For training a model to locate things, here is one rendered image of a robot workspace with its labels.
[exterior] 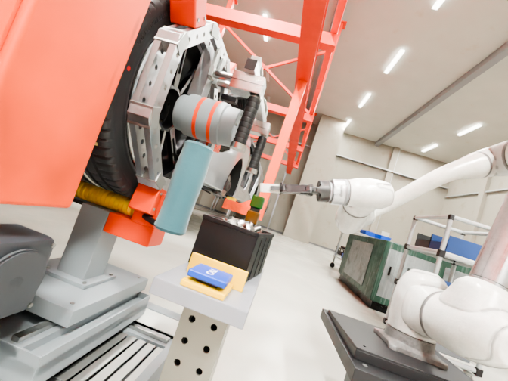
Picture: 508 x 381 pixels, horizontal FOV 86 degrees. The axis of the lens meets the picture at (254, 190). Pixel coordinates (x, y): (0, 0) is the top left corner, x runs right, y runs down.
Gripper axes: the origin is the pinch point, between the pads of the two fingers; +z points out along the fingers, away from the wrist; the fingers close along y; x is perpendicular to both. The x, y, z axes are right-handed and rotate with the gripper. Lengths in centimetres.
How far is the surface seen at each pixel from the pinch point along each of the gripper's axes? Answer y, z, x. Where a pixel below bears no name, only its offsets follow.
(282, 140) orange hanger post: -351, -28, -115
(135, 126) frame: 27.9, 35.2, -10.8
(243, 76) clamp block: 24.8, 9.5, -26.7
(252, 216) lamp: 8.5, 5.4, 10.0
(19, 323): 23, 63, 41
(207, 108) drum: 11.2, 21.2, -22.9
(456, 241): -88, -125, 19
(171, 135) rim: -3.8, 37.1, -17.7
